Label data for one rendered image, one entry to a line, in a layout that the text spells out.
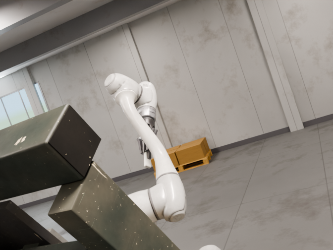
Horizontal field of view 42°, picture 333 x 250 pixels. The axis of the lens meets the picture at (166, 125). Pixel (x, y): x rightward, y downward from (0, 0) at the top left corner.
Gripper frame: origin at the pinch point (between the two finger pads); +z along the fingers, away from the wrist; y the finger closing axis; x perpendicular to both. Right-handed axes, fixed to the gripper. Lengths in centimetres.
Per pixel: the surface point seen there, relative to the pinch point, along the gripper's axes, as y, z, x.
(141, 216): 68, 57, -58
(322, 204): -106, -91, 353
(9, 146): 65, 49, -84
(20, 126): 64, 44, -83
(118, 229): 70, 62, -64
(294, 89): -255, -474, 641
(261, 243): -145, -41, 274
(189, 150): -464, -365, 502
